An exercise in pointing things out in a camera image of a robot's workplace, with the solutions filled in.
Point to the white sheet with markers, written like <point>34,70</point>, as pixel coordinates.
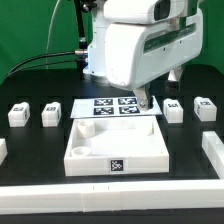
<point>110,107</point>

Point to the white left fence block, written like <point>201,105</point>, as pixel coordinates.
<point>3,150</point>

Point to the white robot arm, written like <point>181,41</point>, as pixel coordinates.
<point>137,41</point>

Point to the black camera pole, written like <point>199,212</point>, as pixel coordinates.
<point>80,30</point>

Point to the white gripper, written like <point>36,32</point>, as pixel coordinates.
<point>172,85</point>

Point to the white square tabletop part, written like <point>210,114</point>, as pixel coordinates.
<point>115,145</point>

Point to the white front fence bar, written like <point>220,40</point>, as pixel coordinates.
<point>115,196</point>

